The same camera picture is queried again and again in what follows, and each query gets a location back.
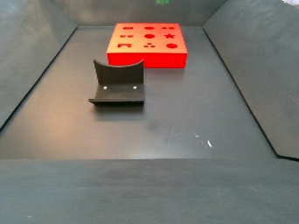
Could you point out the green star-shaped peg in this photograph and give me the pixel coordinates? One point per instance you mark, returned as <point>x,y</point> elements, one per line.
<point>161,1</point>

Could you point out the black curved holder stand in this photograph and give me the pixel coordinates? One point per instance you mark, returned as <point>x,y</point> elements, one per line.
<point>120,83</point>

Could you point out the red shape sorter block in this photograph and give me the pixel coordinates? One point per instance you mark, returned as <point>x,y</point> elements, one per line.
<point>156,43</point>

